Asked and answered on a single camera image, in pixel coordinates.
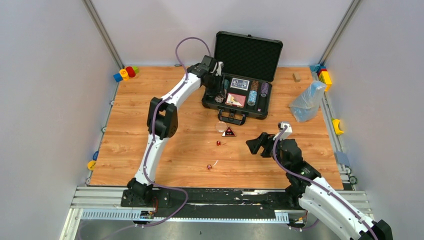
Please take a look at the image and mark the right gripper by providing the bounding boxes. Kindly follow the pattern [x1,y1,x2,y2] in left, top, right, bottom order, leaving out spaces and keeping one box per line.
[245,132,289,172]

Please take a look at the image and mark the black triangular all-in marker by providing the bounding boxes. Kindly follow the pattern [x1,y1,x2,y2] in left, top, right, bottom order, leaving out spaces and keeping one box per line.
[221,126,237,137]

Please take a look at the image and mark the red playing card deck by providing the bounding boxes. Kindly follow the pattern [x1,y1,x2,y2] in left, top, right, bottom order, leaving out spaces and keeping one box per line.
[225,93,247,108]

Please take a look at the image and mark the clear round dealer button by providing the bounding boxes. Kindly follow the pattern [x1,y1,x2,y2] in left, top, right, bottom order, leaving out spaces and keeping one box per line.
[215,121,227,133]

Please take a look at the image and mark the light blue chip stack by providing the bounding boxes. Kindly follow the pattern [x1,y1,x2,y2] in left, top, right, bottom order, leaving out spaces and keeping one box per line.
[247,90,258,106]

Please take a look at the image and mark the black poker set case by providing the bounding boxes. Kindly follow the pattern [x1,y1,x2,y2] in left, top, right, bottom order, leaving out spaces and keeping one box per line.
[201,31,284,125]

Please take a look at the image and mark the purple poker chip stack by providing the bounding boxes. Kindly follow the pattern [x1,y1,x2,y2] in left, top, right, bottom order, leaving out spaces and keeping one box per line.
[260,82,270,98]

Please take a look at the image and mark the teal green chip stack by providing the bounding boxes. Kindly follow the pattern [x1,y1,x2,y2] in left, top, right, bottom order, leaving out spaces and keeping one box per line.
[223,79,230,94]

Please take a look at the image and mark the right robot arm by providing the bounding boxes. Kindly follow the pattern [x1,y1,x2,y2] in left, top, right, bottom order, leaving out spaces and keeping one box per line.
[246,132,394,240]

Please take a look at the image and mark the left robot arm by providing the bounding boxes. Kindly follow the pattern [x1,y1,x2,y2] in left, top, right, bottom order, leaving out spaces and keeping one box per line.
[121,55,224,207]

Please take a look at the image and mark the blue playing card deck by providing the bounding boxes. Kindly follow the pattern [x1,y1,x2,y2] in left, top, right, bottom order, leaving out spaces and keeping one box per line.
[230,77,250,91]

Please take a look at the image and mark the brown poker chip stack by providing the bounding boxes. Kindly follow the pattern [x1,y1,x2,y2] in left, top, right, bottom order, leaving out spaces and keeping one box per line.
[250,80,259,92]

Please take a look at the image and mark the clear plastic bag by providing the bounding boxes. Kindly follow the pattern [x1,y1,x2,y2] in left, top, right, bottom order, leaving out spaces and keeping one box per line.
[288,80,327,123]

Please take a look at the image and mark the small wooden block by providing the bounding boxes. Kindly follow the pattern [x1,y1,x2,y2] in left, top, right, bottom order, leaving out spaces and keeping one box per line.
[292,72,301,83]

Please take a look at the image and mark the yellow curved toy piece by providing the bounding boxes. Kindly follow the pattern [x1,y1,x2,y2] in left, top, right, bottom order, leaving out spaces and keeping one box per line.
[332,118,344,136]

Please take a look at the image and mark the colourful toy blocks left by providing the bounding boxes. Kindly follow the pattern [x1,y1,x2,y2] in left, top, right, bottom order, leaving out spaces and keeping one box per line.
[113,66,140,83]

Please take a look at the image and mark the colourful toy blocks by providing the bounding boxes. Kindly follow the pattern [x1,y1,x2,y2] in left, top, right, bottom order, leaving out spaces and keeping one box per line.
[309,64,333,92]
[113,66,140,83]

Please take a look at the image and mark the colourful toy blocks right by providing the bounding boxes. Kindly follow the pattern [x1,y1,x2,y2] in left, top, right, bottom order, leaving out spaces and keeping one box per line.
[309,64,333,92]

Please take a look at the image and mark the yellow round tag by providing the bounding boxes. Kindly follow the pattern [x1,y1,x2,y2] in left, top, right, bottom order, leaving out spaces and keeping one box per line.
[86,160,97,171]

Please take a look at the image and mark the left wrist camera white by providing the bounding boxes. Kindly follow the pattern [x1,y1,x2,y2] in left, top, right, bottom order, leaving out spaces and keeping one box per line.
[211,61,224,76]

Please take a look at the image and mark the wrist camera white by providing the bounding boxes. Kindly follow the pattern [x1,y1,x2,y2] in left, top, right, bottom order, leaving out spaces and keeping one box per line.
[211,61,224,76]
[273,121,293,141]

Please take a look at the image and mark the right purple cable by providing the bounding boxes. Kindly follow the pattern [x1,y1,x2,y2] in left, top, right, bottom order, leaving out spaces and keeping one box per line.
[271,125,380,240]

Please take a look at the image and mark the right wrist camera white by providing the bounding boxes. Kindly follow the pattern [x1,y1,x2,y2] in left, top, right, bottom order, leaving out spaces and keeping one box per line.
[273,121,293,141]

